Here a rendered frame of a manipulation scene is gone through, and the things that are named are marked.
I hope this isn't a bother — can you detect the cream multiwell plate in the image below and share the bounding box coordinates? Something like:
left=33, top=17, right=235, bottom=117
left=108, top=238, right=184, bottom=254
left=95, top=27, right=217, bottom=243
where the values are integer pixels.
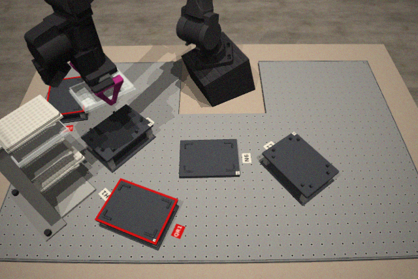
left=0, top=95, right=63, bottom=153

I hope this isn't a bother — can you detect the white multi-well plate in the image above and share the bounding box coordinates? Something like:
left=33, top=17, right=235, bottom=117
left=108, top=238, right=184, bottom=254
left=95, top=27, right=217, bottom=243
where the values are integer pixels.
left=69, top=68, right=137, bottom=114
left=33, top=138, right=85, bottom=192

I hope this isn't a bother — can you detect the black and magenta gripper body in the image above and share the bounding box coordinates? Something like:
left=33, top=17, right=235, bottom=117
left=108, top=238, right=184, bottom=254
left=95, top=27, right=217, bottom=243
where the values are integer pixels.
left=73, top=40, right=118, bottom=93

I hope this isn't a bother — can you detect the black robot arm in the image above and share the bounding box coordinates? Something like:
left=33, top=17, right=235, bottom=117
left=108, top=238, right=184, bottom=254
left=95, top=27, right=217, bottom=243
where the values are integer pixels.
left=24, top=0, right=233, bottom=88

